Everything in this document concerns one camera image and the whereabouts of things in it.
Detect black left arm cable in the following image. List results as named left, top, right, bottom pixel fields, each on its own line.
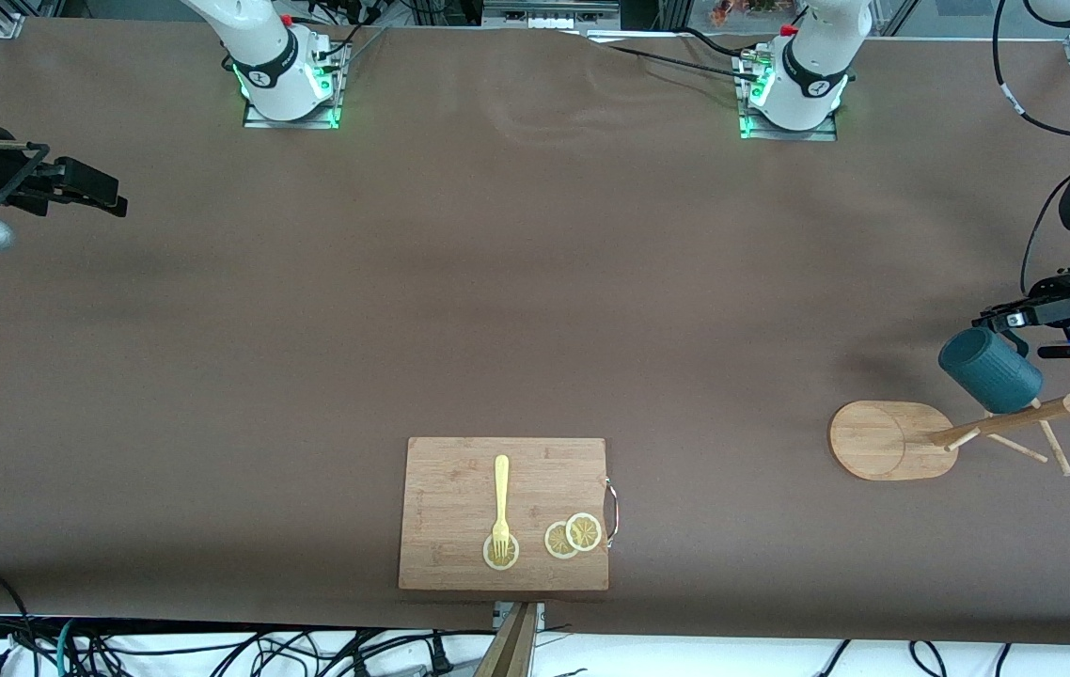
left=992, top=0, right=1070, bottom=294

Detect bamboo cutting board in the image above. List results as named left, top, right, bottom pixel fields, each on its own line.
left=398, top=437, right=610, bottom=592

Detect tangled black floor cables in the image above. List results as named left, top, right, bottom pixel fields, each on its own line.
left=0, top=625, right=461, bottom=677

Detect wooden cup rack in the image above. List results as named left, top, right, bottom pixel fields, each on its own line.
left=828, top=380, right=1070, bottom=482

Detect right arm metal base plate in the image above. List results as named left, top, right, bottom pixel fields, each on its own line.
left=243, top=42, right=345, bottom=131

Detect wooden post with metal bracket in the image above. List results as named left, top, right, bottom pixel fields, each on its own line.
left=474, top=602, right=546, bottom=677

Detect black cable on table edge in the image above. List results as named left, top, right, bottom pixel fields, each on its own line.
left=587, top=26, right=766, bottom=84

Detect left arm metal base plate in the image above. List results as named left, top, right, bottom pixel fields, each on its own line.
left=738, top=47, right=840, bottom=143

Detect teal mug with yellow inside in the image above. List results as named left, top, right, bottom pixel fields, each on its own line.
left=937, top=326, right=1046, bottom=416

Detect grey power strip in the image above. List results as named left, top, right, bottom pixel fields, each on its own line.
left=482, top=0, right=621, bottom=26

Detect yellow plastic fork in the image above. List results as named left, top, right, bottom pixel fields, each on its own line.
left=491, top=455, right=511, bottom=561

